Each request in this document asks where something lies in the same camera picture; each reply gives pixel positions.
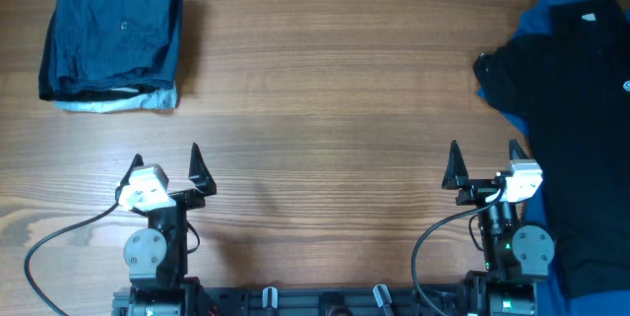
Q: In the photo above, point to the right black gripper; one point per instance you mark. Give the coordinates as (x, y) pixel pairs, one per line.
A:
(457, 176)

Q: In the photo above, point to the blue polo shirt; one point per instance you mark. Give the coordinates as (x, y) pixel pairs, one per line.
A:
(534, 20)

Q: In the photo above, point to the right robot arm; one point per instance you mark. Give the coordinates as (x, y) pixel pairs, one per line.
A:
(516, 254)

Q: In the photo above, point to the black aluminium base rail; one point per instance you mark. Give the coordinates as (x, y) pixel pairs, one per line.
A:
(230, 301)

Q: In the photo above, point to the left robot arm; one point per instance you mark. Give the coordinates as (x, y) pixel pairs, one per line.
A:
(157, 255)

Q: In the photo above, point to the folded dark blue shorts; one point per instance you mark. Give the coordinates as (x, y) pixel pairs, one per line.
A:
(108, 43)

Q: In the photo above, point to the black polo shirt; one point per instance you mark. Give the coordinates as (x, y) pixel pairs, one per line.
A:
(576, 124)

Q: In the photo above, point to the folded light denim garment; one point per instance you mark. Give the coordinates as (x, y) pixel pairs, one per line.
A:
(161, 99)

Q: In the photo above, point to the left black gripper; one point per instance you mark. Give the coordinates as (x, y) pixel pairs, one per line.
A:
(193, 199)

